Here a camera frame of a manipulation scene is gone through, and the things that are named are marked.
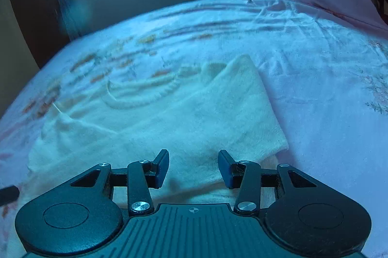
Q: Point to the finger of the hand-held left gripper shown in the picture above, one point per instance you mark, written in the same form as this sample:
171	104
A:
8	195

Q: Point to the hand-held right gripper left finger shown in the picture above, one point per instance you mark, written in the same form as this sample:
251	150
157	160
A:
162	168

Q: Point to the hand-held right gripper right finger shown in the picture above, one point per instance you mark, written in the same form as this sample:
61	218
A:
225	168

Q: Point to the white knit sweater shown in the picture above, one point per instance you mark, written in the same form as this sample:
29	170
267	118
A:
169	112

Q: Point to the floral bed sheet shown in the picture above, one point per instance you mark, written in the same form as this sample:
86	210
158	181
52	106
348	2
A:
318	88

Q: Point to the dark wooden panel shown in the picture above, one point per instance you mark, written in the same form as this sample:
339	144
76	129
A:
33	18

